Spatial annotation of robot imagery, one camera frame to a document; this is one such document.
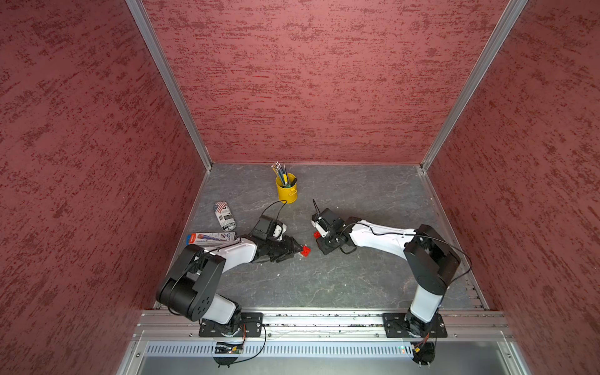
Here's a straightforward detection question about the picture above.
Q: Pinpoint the yellow pencil cup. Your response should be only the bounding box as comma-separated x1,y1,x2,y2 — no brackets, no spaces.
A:
275,173,298,204

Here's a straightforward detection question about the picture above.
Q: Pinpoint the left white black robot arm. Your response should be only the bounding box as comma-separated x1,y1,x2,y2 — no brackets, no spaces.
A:
156,235,306,337

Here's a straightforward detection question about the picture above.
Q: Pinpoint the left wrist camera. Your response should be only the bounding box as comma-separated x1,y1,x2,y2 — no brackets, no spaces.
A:
250,215,287,242

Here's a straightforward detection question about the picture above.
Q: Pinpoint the aluminium front rail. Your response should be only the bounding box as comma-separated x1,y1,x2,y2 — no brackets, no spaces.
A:
133,308,516,342

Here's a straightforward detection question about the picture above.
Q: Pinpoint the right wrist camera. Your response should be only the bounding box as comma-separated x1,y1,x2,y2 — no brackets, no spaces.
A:
311,209,345,238

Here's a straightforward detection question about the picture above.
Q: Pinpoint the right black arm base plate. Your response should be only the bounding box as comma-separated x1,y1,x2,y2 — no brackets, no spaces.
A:
382,313,448,339

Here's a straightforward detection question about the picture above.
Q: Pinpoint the bundle of coloured pencils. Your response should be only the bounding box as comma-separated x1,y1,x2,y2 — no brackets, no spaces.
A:
271,162,291,188

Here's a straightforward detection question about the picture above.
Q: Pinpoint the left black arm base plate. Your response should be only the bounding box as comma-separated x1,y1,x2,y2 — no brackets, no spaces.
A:
198,312,263,338

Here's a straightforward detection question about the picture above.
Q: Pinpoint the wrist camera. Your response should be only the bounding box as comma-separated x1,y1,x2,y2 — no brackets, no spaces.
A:
311,209,345,238
250,215,287,242

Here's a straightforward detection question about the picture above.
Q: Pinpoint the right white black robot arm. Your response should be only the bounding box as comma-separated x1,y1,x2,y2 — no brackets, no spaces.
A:
311,213,461,338

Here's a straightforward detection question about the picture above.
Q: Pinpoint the blue red toothpaste box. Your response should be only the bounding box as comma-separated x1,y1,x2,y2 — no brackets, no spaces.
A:
186,232,236,247

